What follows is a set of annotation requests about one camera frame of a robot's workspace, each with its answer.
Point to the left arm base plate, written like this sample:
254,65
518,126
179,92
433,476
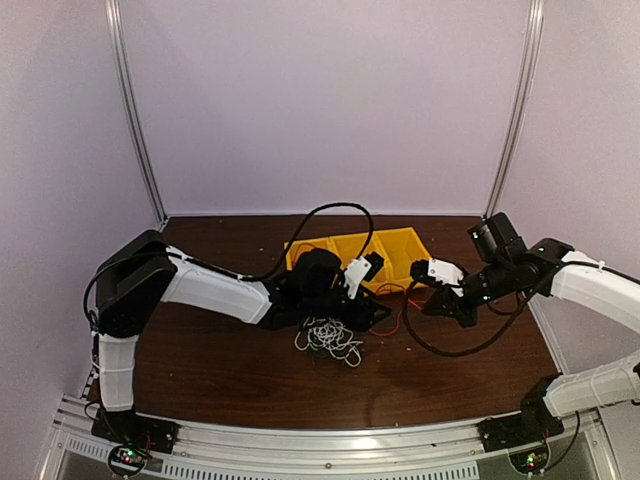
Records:
144,433

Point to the aluminium frame post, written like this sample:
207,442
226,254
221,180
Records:
131,110
529,60

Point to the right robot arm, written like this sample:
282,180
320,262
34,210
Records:
550,268

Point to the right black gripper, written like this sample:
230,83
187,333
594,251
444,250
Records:
444,302

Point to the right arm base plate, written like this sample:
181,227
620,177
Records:
512,431

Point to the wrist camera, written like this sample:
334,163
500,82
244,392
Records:
362,269
438,273

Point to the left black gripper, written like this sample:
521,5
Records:
360,319

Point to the right circuit board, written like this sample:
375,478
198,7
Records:
529,462

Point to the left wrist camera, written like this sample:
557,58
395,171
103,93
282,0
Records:
362,269

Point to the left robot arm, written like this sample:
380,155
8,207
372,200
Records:
126,289

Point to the aluminium front rail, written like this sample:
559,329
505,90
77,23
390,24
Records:
452,450

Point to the yellow three-compartment bin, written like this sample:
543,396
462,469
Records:
400,248

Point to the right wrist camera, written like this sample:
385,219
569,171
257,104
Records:
438,273

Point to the circuit board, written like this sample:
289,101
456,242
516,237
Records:
529,462
126,461

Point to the left aluminium frame post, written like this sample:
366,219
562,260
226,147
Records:
131,110

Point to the right aluminium frame post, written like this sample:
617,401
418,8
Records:
529,60

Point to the left circuit board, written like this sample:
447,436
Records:
126,461

